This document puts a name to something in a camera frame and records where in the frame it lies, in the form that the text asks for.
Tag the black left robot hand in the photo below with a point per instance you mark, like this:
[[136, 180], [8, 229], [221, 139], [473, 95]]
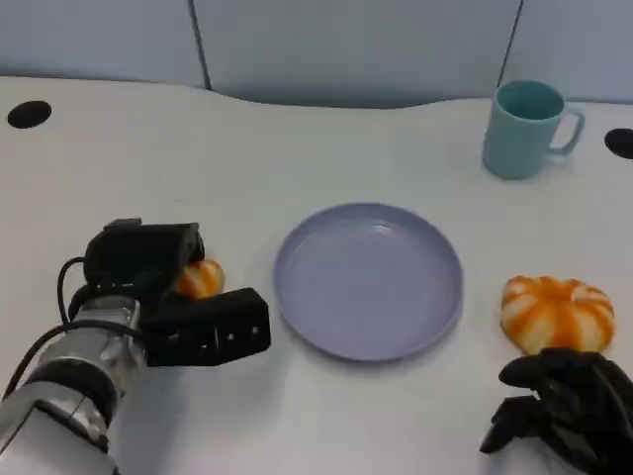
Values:
[[138, 257]]

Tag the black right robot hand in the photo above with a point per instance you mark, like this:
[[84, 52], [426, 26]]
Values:
[[583, 401]]

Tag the orange white toy bread roll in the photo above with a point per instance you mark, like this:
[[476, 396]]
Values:
[[556, 314], [203, 279]]

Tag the lilac plate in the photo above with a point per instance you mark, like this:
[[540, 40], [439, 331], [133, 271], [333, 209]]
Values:
[[368, 282]]

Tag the pale green mug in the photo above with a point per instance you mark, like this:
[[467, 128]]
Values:
[[516, 143]]

